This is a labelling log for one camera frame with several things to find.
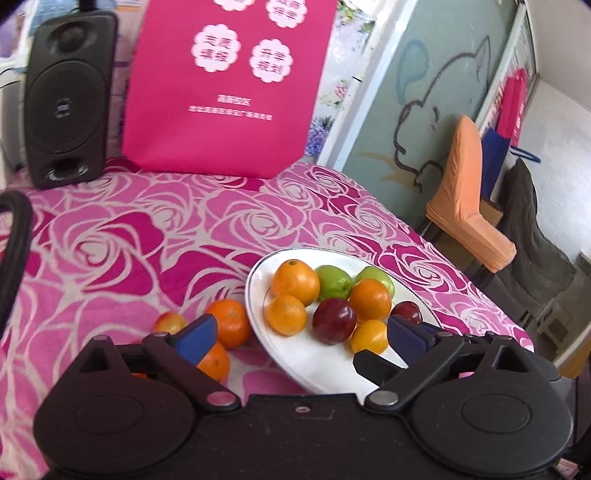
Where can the red tomato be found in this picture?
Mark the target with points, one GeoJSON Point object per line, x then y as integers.
{"type": "Point", "coordinates": [138, 375]}

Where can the small yellow orange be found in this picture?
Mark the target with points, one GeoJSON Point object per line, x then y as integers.
{"type": "Point", "coordinates": [369, 337]}

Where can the pink tote bag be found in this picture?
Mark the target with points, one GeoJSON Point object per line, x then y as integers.
{"type": "Point", "coordinates": [221, 115]}

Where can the blue bag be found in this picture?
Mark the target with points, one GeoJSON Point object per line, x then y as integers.
{"type": "Point", "coordinates": [494, 157]}

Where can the white plate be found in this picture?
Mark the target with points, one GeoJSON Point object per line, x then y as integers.
{"type": "Point", "coordinates": [300, 364]}

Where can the green apple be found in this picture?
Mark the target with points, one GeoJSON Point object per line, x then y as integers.
{"type": "Point", "coordinates": [378, 277]}
{"type": "Point", "coordinates": [336, 281]}

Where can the large orange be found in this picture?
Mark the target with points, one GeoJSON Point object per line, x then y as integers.
{"type": "Point", "coordinates": [295, 282]}

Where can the pink rose tablecloth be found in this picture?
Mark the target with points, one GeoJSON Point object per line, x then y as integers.
{"type": "Point", "coordinates": [115, 240]}

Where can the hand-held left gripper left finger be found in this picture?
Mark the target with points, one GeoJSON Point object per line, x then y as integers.
{"type": "Point", "coordinates": [198, 339]}

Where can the frosted door with cartoon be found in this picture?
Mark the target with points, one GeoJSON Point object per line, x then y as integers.
{"type": "Point", "coordinates": [415, 69]}

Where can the orange covered chair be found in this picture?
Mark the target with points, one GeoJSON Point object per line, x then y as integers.
{"type": "Point", "coordinates": [466, 194]}

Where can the yellow orange citrus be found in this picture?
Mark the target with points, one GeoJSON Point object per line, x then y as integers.
{"type": "Point", "coordinates": [286, 314]}

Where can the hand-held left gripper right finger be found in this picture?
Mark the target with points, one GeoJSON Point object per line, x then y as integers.
{"type": "Point", "coordinates": [408, 334]}

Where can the pale yellow-red fruit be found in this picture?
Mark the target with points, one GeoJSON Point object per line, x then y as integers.
{"type": "Point", "coordinates": [168, 321]}

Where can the dark orange tangerine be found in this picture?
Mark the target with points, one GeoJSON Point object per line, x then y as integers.
{"type": "Point", "coordinates": [217, 364]}
{"type": "Point", "coordinates": [233, 323]}

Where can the floral window film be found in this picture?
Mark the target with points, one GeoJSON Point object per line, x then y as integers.
{"type": "Point", "coordinates": [332, 92]}

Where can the pink hanging bag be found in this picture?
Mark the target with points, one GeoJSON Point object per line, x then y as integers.
{"type": "Point", "coordinates": [512, 104]}

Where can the dark grey covered chair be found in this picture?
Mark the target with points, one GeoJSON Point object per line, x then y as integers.
{"type": "Point", "coordinates": [535, 249]}

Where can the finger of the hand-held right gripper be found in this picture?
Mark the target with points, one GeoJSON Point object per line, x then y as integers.
{"type": "Point", "coordinates": [376, 367]}

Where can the black speaker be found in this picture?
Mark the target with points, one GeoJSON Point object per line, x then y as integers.
{"type": "Point", "coordinates": [69, 101]}

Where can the dark red plum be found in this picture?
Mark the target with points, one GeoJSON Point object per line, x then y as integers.
{"type": "Point", "coordinates": [334, 321]}
{"type": "Point", "coordinates": [406, 311]}

